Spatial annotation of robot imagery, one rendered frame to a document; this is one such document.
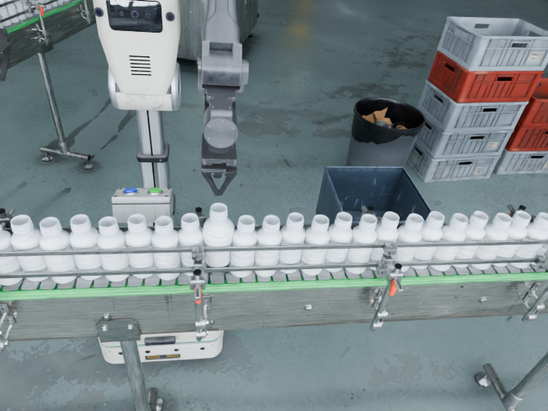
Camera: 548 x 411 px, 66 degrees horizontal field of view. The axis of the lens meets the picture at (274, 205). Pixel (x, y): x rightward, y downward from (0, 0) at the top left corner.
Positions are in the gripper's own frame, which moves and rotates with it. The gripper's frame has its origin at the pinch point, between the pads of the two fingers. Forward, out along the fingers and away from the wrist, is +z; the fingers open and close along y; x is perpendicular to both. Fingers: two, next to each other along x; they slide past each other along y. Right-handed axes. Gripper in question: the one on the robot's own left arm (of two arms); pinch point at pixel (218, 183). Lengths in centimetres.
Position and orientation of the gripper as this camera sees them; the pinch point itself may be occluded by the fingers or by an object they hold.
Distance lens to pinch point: 88.8
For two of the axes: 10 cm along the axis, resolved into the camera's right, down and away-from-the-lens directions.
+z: -1.0, 7.8, 6.2
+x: -9.9, 0.0, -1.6
